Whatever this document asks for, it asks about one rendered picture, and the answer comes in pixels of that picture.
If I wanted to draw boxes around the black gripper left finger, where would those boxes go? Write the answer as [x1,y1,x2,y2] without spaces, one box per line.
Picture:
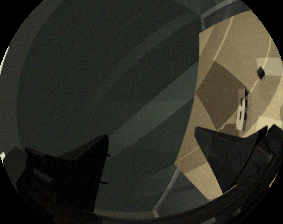
[24,133,109,213]

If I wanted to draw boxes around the black two-prong charger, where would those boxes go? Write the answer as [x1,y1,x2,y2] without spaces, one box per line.
[257,67,265,80]

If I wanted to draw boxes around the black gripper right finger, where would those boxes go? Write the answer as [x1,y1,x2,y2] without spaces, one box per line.
[194,125,269,193]

